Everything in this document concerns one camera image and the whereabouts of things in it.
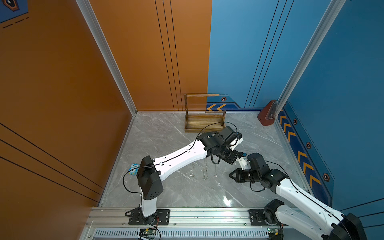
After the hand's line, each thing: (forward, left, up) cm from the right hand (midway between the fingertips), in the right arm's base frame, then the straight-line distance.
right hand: (229, 175), depth 79 cm
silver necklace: (+4, +6, -9) cm, 12 cm away
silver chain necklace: (+6, +20, -8) cm, 22 cm away
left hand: (+4, -3, +12) cm, 13 cm away
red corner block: (+44, -33, 0) cm, 55 cm away
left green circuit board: (-24, +41, -11) cm, 48 cm away
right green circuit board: (-23, -19, -12) cm, 32 cm away
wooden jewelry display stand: (+46, +8, -9) cm, 48 cm away
